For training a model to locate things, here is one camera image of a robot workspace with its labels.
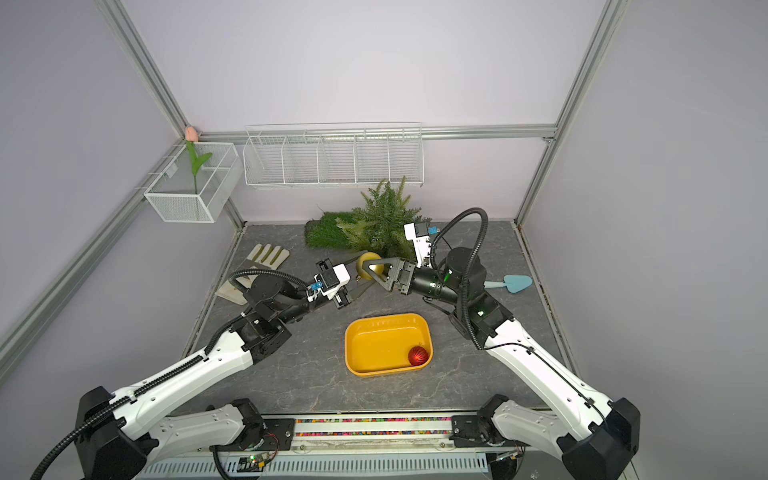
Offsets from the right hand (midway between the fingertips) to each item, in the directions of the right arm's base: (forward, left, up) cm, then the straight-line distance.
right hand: (368, 266), depth 60 cm
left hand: (+1, -1, 0) cm, 1 cm away
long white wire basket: (+52, +5, -8) cm, 53 cm away
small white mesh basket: (+52, +58, -18) cm, 80 cm away
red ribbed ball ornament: (-6, -12, -34) cm, 36 cm away
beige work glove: (+32, +43, -38) cm, 65 cm away
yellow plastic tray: (-2, -1, -37) cm, 37 cm away
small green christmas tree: (+16, -1, -5) cm, 17 cm away
